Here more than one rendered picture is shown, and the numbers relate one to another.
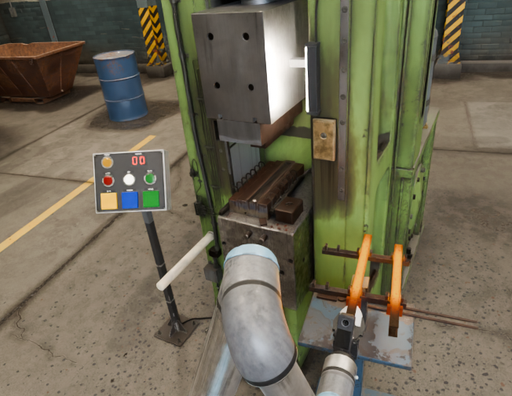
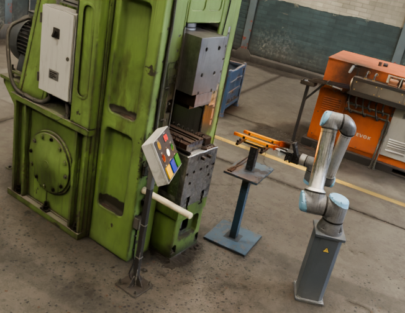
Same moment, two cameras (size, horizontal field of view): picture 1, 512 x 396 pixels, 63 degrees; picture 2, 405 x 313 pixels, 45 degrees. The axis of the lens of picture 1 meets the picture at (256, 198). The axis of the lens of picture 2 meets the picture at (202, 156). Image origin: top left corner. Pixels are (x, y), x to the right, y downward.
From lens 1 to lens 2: 3.76 m
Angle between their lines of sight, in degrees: 78
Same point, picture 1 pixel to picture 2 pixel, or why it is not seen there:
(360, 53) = (228, 51)
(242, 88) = (210, 74)
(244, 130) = (205, 97)
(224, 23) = (213, 42)
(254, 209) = (197, 144)
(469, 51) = not seen: outside the picture
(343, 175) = (213, 110)
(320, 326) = (249, 176)
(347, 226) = not seen: hidden behind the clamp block
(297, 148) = not seen: hidden behind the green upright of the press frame
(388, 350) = (266, 169)
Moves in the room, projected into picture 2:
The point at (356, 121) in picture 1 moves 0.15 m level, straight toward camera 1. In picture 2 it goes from (221, 82) to (239, 86)
